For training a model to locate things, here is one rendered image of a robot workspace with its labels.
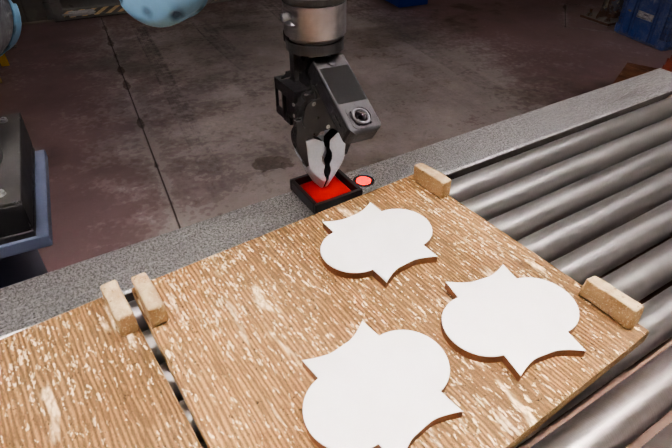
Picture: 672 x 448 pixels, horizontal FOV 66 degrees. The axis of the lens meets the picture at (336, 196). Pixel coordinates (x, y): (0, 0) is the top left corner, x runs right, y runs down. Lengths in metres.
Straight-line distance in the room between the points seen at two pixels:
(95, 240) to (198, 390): 1.81
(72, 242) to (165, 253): 1.65
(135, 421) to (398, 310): 0.26
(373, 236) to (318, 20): 0.26
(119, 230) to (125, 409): 1.81
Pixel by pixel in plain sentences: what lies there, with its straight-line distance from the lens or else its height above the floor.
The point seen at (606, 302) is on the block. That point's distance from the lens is 0.61.
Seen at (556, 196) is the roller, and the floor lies 0.92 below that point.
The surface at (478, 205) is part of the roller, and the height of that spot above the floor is 0.92.
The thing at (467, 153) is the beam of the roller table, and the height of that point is 0.92.
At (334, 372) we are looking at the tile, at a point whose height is 0.95.
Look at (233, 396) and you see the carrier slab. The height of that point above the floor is 0.94.
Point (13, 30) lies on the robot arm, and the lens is 0.96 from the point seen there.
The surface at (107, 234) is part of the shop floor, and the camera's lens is 2.30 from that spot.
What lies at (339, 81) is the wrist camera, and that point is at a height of 1.10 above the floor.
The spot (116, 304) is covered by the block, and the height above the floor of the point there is 0.96.
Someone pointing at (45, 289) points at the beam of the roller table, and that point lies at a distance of 0.69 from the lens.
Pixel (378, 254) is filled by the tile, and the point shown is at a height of 0.95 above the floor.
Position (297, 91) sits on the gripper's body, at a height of 1.07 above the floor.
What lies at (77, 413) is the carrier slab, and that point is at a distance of 0.53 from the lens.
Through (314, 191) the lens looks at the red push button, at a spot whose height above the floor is 0.92.
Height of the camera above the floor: 1.35
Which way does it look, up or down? 35 degrees down
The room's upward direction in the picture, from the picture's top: straight up
